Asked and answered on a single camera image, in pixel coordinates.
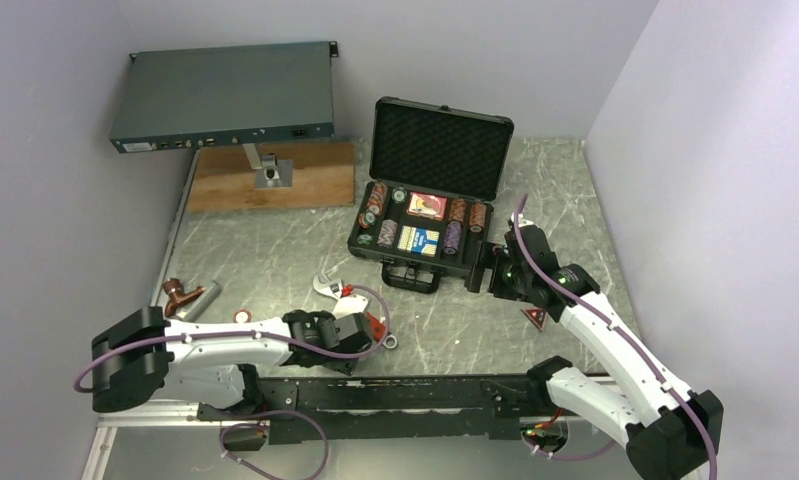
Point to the brown chip stack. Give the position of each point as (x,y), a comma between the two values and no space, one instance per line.
(477,218)

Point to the copper pipe fitting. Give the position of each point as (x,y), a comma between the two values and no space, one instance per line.
(177,296)

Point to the orange black chip stack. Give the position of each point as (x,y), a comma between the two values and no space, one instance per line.
(457,210)

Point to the grey metal tube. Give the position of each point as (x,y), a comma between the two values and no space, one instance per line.
(193,310)

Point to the black poker set case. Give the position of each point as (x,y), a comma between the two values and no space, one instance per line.
(438,150)

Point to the grey metal stand bracket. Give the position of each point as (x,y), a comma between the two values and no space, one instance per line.
(271,172)

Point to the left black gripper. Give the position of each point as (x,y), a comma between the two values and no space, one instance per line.
(343,365)

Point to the triangular all in button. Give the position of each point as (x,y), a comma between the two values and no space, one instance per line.
(537,317)

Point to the blue texas holdem card box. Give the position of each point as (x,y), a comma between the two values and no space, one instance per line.
(418,241)

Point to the wooden board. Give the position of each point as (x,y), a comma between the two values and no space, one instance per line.
(324,175)

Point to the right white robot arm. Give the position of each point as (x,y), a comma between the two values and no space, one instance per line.
(667,429)

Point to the green chip in case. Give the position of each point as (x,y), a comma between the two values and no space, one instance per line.
(399,195)

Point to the purple chip stack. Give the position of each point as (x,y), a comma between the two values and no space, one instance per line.
(453,238)

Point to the grey rack-mount network unit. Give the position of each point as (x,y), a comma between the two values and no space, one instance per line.
(224,96)

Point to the red playing card deck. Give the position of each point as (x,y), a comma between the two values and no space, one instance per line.
(427,206)

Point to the red handled adjustable wrench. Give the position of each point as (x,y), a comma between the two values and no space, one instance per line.
(328,287)

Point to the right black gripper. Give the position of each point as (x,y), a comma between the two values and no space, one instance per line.
(495,256)

